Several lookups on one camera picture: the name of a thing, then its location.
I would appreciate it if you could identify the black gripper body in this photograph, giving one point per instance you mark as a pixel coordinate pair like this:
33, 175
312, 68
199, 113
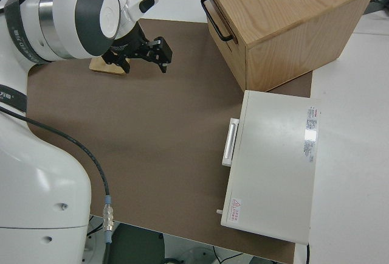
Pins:
130, 43

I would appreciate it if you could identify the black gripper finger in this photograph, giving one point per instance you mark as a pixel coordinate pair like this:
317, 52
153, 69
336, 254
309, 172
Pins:
117, 59
162, 52

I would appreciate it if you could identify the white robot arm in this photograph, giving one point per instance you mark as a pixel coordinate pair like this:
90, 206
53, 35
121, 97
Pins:
36, 169

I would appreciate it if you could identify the small wooden block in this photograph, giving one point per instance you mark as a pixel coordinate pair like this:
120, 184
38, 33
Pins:
103, 66

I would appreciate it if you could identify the brown table mat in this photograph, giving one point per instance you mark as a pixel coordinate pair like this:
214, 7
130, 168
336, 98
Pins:
136, 124

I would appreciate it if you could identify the white toaster oven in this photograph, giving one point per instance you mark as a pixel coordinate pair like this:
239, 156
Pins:
273, 160

